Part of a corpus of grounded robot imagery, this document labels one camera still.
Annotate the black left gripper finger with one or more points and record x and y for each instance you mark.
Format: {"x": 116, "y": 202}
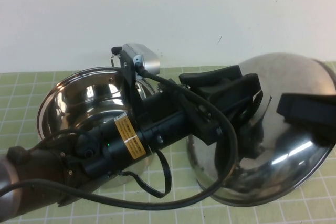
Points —
{"x": 210, "y": 75}
{"x": 236, "y": 93}

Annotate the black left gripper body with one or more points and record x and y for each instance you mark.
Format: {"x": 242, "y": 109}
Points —
{"x": 173, "y": 129}

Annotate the steel pot lid black knob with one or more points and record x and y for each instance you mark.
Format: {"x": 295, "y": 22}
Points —
{"x": 288, "y": 161}

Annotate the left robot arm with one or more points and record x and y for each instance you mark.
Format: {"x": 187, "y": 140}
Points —
{"x": 52, "y": 166}

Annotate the green tiled table mat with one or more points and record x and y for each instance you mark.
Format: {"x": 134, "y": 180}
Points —
{"x": 309, "y": 208}

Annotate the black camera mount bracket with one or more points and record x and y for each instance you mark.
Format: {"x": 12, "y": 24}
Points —
{"x": 130, "y": 87}

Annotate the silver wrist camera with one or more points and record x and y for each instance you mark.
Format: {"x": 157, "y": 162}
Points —
{"x": 147, "y": 56}

